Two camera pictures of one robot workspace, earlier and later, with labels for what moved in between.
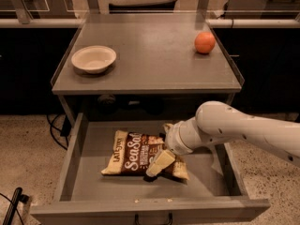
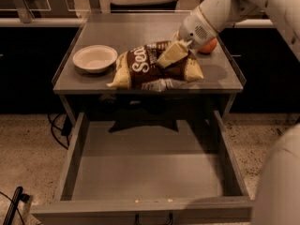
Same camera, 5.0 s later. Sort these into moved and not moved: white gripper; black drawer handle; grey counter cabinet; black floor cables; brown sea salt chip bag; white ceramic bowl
Moved: white gripper; brown sea salt chip bag
Not moved: grey counter cabinet; black floor cables; white ceramic bowl; black drawer handle
